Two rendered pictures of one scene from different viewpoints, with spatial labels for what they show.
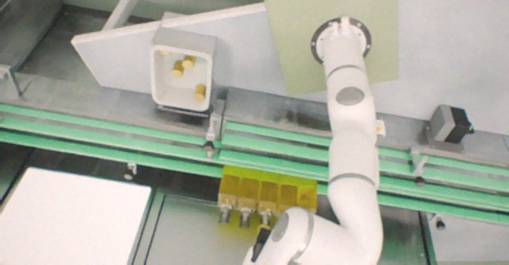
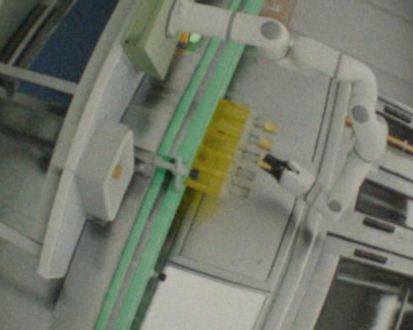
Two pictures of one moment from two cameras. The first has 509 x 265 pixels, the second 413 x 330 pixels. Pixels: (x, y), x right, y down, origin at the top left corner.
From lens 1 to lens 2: 1.19 m
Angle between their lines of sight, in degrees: 44
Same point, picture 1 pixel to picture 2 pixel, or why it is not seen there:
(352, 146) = (318, 49)
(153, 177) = not seen: hidden behind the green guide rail
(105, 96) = (82, 274)
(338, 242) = (370, 87)
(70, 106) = (92, 307)
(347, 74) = (243, 22)
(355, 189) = (349, 63)
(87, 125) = (115, 298)
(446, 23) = not seen: outside the picture
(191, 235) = (230, 237)
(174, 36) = (93, 159)
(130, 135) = (135, 259)
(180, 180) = not seen: hidden behind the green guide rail
